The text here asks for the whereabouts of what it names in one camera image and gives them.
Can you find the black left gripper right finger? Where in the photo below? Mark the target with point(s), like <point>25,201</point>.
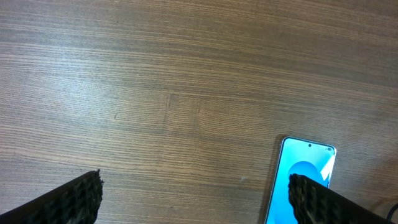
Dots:
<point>314,203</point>

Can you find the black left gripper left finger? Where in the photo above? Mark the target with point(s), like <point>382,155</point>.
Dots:
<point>78,201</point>

